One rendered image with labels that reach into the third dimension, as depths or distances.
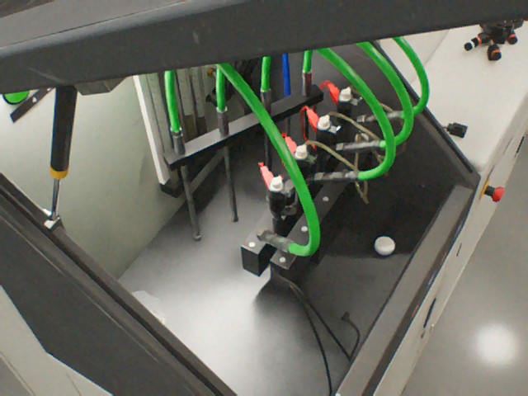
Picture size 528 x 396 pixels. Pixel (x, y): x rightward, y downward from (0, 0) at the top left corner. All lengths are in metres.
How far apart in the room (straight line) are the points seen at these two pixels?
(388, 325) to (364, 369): 0.09
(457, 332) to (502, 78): 0.99
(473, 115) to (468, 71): 0.13
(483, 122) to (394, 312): 0.47
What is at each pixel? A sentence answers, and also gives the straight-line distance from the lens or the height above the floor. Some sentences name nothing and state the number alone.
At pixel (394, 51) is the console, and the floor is 1.10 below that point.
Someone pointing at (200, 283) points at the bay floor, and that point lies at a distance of 1.35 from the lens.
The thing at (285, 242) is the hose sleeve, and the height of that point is 1.19.
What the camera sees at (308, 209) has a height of 1.32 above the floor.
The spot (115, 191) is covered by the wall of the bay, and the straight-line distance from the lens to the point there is 1.24.
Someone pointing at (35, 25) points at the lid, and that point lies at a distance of 0.52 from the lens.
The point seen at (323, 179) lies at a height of 1.10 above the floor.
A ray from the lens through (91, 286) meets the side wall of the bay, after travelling 0.89.
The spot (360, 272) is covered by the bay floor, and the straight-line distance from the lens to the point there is 1.36.
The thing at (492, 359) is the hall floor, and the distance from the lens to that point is 2.27.
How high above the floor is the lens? 1.98
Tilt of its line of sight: 52 degrees down
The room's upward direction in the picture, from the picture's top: 3 degrees counter-clockwise
